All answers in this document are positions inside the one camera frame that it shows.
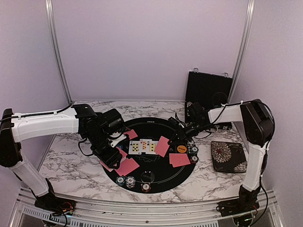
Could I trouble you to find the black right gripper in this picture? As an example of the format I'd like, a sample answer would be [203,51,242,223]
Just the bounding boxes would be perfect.
[168,121,209,145]

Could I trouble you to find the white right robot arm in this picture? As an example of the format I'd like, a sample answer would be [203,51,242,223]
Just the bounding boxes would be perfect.
[168,99,276,212]

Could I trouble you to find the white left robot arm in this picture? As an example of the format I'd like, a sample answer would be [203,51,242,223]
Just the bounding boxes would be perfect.
[0,104,126,210]

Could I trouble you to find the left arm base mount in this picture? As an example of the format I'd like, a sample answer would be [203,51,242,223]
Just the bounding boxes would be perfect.
[32,189,76,215]

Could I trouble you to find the clear round dealer button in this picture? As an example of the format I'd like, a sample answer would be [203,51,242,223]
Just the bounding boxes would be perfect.
[141,171,155,183]

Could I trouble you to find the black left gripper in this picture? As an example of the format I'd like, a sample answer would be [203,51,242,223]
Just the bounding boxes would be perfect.
[86,130,123,169]

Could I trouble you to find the aluminium front rail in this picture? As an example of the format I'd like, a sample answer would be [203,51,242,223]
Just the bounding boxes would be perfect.
[9,188,285,227]

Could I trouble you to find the black floral rectangular tray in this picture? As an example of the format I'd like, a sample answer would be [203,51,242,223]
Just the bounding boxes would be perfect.
[211,141,247,174]

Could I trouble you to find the right aluminium frame post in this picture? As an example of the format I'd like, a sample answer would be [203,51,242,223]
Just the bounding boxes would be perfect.
[228,0,256,103]

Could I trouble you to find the orange big blind button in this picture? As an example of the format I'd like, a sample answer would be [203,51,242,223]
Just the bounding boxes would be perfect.
[177,145,187,154]

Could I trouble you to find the red playing card deck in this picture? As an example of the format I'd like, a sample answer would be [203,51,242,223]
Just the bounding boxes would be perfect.
[99,147,127,172]

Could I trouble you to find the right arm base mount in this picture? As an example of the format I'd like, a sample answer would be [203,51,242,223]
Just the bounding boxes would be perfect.
[216,195,259,217]

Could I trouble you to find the red pip face-up card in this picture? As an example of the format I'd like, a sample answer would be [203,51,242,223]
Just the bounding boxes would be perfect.
[139,139,151,153]

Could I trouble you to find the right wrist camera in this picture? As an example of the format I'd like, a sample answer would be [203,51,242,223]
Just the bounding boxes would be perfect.
[188,102,205,122]

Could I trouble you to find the aluminium frame post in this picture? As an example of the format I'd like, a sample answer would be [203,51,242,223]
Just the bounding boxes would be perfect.
[228,0,256,103]
[45,0,72,104]

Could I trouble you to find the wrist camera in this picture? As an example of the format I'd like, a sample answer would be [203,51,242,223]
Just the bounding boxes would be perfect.
[102,109,124,135]
[188,102,205,122]

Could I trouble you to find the black poker chip case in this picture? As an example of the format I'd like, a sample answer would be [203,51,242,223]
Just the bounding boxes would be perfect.
[185,71,232,123]

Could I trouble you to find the left aluminium frame post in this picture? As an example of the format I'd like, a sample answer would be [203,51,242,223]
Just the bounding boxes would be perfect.
[45,0,72,104]

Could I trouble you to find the dealt red card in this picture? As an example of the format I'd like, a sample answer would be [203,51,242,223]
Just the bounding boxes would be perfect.
[155,136,169,157]
[115,168,131,176]
[124,130,138,140]
[169,153,191,167]
[120,158,139,171]

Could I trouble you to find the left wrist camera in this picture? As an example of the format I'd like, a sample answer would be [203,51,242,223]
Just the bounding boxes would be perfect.
[102,109,124,135]

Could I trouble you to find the round black poker mat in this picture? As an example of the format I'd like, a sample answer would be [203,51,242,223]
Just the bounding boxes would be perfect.
[100,117,197,194]

